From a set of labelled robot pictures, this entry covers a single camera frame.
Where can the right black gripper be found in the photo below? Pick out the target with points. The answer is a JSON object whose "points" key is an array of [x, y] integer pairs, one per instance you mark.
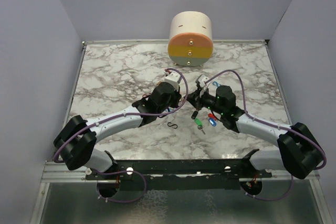
{"points": [[194, 98]]}

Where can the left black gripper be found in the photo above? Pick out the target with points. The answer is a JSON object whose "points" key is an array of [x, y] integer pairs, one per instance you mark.
{"points": [[177, 96]]}

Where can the black tag key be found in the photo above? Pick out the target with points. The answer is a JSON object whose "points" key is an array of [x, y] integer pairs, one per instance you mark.
{"points": [[194, 115]]}

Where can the red tag key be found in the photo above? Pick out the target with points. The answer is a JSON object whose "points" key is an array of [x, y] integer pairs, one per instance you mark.
{"points": [[211, 116]]}

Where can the black carabiner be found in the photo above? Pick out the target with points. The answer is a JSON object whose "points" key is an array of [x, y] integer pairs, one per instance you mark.
{"points": [[172, 125]]}

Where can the blue tag key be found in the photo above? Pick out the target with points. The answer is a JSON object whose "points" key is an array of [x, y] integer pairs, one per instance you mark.
{"points": [[212, 122]]}

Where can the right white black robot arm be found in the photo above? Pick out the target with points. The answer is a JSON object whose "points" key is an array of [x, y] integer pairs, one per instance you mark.
{"points": [[297, 150]]}

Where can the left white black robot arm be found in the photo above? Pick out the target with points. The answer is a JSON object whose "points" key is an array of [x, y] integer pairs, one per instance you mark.
{"points": [[75, 143]]}

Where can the green tag key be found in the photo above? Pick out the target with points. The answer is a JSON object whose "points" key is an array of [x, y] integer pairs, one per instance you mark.
{"points": [[199, 125]]}

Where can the round three-drawer storage box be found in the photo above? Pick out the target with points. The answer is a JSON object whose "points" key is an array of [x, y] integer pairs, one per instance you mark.
{"points": [[190, 42]]}

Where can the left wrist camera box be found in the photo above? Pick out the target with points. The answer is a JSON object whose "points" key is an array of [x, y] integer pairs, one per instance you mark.
{"points": [[173, 79]]}

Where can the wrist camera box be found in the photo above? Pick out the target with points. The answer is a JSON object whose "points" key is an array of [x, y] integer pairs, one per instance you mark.
{"points": [[173, 79], [201, 82]]}

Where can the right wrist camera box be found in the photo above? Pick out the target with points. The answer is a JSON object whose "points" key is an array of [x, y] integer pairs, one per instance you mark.
{"points": [[201, 82]]}

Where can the black mounting rail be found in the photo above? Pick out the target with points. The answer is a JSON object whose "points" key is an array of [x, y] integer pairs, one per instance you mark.
{"points": [[177, 174]]}

